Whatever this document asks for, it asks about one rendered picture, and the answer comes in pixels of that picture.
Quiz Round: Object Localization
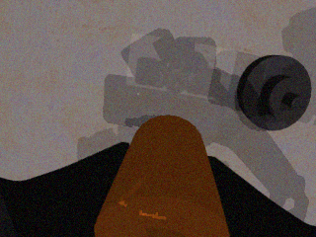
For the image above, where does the orange knob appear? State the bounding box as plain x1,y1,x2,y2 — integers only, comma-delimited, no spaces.
94,115,229,237

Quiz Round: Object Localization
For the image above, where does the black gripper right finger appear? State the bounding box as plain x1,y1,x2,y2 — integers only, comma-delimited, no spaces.
208,155,316,237

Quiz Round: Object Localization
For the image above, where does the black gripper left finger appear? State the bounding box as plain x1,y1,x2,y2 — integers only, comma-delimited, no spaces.
0,142,129,237

